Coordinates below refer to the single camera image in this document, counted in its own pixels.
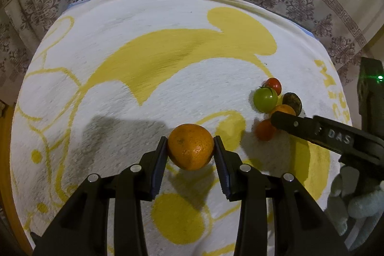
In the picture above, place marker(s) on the person's right hand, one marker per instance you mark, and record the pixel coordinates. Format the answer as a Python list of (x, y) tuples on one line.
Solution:
[(363, 202)]

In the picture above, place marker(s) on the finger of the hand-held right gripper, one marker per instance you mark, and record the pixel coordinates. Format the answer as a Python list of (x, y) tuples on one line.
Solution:
[(288, 122)]

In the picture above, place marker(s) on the round orange mandarin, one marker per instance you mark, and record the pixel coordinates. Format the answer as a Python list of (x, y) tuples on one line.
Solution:
[(283, 109)]

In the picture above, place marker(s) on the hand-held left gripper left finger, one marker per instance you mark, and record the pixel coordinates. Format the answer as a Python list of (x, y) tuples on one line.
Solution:
[(159, 166)]

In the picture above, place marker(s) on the white yellow printed towel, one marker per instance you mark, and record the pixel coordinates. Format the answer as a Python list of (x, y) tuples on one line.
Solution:
[(150, 13)]

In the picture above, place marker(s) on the dimpled dark orange mandarin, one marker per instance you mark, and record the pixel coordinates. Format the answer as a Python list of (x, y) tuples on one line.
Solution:
[(190, 146)]

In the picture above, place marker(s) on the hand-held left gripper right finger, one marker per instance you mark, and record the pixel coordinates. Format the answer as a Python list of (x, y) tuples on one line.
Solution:
[(222, 169)]

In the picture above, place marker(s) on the red cherry tomato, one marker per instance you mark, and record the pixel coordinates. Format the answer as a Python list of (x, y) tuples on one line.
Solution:
[(264, 131)]

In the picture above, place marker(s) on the green tomato with stem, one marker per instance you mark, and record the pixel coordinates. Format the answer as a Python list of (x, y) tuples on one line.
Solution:
[(265, 100)]

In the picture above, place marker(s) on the dark brown wrinkled fruit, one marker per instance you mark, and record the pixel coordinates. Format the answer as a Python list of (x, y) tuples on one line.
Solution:
[(293, 100)]

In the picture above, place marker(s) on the small red tomato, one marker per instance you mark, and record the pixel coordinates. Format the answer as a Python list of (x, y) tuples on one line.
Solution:
[(273, 85)]

